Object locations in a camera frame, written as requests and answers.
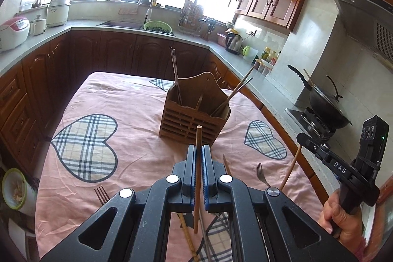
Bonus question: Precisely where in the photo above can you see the bamboo chopstick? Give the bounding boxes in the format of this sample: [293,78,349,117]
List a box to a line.
[194,125,202,234]
[177,213,199,262]

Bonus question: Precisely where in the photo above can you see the wooden chopstick group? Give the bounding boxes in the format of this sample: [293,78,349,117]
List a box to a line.
[211,61,257,116]

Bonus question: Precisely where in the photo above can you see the lower wooden kitchen cabinets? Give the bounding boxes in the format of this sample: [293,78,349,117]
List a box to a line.
[0,30,329,204]

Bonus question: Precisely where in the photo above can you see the chrome kitchen faucet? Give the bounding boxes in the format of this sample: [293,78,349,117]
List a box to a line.
[137,0,153,24]

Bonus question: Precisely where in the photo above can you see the person's right hand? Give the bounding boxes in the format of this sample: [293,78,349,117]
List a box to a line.
[318,190,364,253]

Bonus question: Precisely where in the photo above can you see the right steel fork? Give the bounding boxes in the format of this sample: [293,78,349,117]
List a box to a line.
[256,163,270,188]

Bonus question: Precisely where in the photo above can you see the steel fork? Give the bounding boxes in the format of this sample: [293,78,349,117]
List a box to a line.
[94,186,110,206]
[256,163,270,188]

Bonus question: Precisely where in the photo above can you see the left steel fork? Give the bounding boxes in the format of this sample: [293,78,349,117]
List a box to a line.
[94,186,110,206]

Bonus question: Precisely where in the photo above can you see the gas stove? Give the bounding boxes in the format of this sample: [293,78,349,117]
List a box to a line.
[285,107,336,143]

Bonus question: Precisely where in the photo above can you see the black wok with lid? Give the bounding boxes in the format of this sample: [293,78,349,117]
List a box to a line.
[287,65,352,129]

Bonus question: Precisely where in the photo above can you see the wooden utensil holder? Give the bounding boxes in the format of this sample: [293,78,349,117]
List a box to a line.
[159,72,230,146]

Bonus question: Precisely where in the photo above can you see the pink tablecloth with plaid hearts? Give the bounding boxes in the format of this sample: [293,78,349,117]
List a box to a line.
[35,72,323,255]

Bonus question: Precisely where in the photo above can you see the green rimmed trash bin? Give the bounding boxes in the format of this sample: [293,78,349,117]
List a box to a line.
[1,168,37,218]

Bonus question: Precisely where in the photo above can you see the condiment jars rack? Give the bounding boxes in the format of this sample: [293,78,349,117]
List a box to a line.
[256,47,281,76]

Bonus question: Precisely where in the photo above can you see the steel electric kettle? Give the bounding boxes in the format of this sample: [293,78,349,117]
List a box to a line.
[225,31,243,55]

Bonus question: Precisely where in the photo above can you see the range hood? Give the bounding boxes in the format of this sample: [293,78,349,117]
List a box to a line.
[334,0,393,70]

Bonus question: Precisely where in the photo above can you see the dish drying rack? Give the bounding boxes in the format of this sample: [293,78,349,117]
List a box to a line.
[178,0,216,41]

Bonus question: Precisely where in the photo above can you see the green colander bowl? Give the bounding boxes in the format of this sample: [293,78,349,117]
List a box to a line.
[143,20,172,35]

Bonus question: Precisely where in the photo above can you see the white electric cooker pot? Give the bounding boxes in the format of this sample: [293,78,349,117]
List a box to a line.
[46,0,70,28]

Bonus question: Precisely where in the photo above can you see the white red rice cooker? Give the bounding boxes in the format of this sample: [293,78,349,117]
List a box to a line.
[0,17,30,52]

